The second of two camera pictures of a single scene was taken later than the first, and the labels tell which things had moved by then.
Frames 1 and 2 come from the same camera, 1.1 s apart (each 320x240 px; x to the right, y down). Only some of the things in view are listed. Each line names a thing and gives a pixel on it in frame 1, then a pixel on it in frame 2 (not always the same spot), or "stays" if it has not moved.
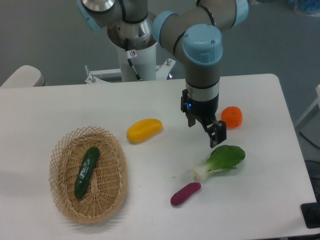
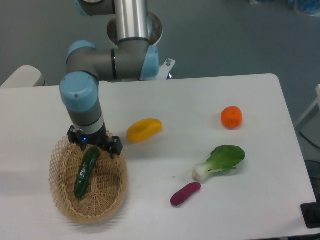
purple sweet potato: x=184 y=193 stays
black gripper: x=204 y=111 to x=100 y=140
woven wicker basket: x=108 y=184 stays
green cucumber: x=90 y=160 stays
